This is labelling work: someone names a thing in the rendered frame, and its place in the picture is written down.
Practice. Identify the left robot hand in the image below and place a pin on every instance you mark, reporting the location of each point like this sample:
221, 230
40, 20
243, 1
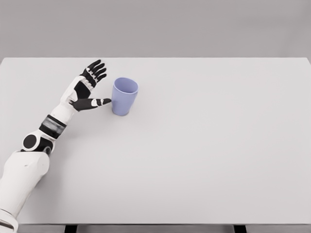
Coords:
73, 91

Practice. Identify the lavender blue plastic cup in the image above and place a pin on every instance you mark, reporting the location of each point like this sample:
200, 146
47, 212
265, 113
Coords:
122, 102

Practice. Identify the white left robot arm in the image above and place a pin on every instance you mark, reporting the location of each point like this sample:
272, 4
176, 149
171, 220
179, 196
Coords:
23, 167

